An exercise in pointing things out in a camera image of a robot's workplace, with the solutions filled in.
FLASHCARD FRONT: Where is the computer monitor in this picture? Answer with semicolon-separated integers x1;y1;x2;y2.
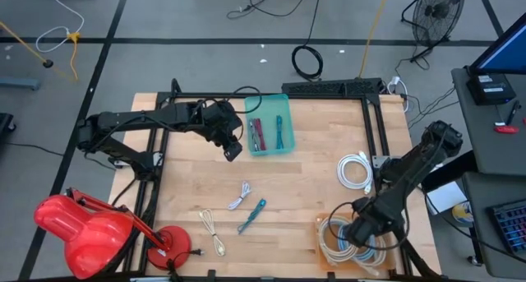
468;13;526;76

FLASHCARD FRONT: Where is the gray floor bar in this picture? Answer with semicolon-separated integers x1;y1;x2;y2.
0;75;41;91

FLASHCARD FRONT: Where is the red desk lamp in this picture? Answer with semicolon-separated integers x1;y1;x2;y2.
33;186;205;280

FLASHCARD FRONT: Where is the thin cream cable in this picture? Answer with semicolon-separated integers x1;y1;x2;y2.
198;208;227;257

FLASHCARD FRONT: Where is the teal translucent plastic bin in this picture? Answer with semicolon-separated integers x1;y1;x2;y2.
244;93;297;157

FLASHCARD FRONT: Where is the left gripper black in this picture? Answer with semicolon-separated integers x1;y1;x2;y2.
202;99;244;163

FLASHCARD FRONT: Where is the small black computer box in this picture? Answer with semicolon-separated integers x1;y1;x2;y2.
466;73;518;107

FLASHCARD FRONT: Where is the light blue cable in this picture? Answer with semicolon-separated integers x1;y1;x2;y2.
337;224;377;263
339;226;376;262

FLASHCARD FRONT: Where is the white power adapter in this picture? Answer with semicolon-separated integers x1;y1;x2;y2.
387;75;411;113

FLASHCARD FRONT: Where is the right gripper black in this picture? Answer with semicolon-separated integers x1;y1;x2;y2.
343;196;403;248

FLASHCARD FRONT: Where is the black white braided cable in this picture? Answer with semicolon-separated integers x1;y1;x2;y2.
247;119;261;152

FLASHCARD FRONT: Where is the teal black braided cable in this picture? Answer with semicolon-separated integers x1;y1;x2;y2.
237;197;267;235
275;114;285;150

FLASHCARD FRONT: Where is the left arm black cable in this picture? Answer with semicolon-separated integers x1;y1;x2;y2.
196;86;263;115

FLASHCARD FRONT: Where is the orange translucent plastic bin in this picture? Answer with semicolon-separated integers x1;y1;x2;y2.
315;211;398;274

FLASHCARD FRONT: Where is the round printed sticker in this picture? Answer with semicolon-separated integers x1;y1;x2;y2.
451;201;474;225

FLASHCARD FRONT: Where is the black floor fan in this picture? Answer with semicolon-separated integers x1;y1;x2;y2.
401;0;468;64

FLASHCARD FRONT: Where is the black aluminium table frame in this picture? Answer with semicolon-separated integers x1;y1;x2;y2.
122;77;443;282

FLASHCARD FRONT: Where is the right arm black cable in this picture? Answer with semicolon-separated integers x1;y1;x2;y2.
327;199;410;251

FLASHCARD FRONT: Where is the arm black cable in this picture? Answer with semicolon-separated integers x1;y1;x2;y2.
196;86;263;115
327;199;410;251

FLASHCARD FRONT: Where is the white paper sheet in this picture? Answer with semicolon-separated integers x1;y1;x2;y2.
425;181;468;215

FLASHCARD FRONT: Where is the thin white cable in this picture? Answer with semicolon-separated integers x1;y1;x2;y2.
227;180;252;211

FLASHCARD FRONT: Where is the backlit keyboard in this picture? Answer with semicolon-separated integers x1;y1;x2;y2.
487;198;526;259

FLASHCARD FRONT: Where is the white floor cable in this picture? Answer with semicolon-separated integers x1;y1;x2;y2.
35;0;85;53

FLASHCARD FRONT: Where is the yellow floor cable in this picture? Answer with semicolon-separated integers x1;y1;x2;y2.
0;21;82;82

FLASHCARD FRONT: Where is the dark gray desk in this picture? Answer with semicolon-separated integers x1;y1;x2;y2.
462;170;526;280
450;66;526;177

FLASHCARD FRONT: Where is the black caster foot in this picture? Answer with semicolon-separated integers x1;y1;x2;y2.
0;112;16;136

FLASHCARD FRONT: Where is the red cable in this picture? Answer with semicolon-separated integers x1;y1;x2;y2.
253;117;268;151

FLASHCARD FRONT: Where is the yellow hanging cable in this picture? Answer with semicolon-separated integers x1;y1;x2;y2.
358;0;392;79

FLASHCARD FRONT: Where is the black pen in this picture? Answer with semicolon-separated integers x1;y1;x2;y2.
506;99;522;126

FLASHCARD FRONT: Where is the black hanging cable with coil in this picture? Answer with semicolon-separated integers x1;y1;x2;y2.
290;0;325;82

